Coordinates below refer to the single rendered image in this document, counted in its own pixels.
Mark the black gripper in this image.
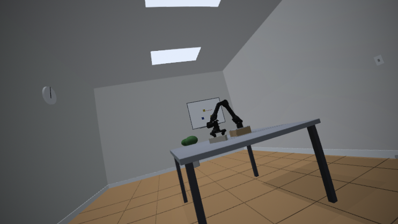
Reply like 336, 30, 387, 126
210, 125, 226, 137

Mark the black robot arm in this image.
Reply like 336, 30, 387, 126
207, 100, 243, 134

